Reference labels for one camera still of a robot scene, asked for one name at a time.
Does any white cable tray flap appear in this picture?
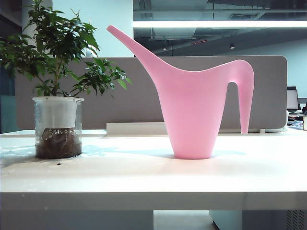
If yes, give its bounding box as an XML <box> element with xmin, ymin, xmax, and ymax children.
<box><xmin>106</xmin><ymin>122</ymin><xmax>170</xmax><ymax>137</ymax></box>

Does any clear glass plant pot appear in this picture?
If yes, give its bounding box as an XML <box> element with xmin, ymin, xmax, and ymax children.
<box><xmin>32</xmin><ymin>96</ymin><xmax>85</xmax><ymax>160</ymax></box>

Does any grey under-desk cabinet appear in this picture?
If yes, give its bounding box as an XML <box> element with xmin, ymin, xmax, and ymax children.
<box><xmin>210</xmin><ymin>210</ymin><xmax>307</xmax><ymax>230</ymax></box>

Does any long ceiling light strip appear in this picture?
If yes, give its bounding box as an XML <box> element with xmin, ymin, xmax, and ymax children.
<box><xmin>133</xmin><ymin>20</ymin><xmax>307</xmax><ymax>28</ymax></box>

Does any green leafy plant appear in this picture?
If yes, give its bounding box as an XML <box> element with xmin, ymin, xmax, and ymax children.
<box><xmin>0</xmin><ymin>0</ymin><xmax>133</xmax><ymax>98</ymax></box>

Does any pink plastic watering can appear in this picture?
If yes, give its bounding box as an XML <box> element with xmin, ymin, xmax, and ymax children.
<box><xmin>106</xmin><ymin>25</ymin><xmax>255</xmax><ymax>160</ymax></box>

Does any white divider base foot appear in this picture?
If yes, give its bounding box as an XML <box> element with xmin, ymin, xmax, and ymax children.
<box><xmin>217</xmin><ymin>127</ymin><xmax>288</xmax><ymax>134</ymax></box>

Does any computer monitor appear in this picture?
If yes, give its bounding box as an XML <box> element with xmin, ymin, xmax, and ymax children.
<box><xmin>286</xmin><ymin>86</ymin><xmax>299</xmax><ymax>111</ymax></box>

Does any grey desk divider panel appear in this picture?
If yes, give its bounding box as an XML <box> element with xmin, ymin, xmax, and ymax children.
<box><xmin>14</xmin><ymin>55</ymin><xmax>288</xmax><ymax>130</ymax></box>

